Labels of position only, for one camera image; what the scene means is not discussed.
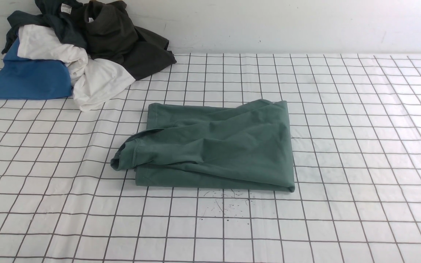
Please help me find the dark olive shirt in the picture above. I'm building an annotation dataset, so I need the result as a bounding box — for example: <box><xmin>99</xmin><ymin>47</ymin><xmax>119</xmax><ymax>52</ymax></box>
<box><xmin>71</xmin><ymin>0</ymin><xmax>177</xmax><ymax>80</ymax></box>

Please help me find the blue shirt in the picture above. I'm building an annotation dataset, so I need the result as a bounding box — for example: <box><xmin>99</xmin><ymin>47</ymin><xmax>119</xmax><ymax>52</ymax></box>
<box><xmin>0</xmin><ymin>39</ymin><xmax>72</xmax><ymax>100</ymax></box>

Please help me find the green long-sleeved shirt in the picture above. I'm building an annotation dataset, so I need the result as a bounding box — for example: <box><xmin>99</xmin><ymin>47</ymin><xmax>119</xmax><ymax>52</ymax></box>
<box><xmin>110</xmin><ymin>99</ymin><xmax>296</xmax><ymax>193</ymax></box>

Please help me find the dark teal shirt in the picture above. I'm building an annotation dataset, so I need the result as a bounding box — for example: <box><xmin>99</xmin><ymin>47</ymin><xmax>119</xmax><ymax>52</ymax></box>
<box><xmin>1</xmin><ymin>0</ymin><xmax>87</xmax><ymax>54</ymax></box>

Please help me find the white checkered tablecloth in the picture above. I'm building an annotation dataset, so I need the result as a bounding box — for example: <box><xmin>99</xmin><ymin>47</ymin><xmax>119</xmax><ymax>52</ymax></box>
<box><xmin>0</xmin><ymin>54</ymin><xmax>421</xmax><ymax>263</ymax></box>

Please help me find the white shirt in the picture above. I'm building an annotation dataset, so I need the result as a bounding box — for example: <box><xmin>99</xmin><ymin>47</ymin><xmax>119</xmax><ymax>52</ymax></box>
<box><xmin>17</xmin><ymin>24</ymin><xmax>135</xmax><ymax>111</ymax></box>

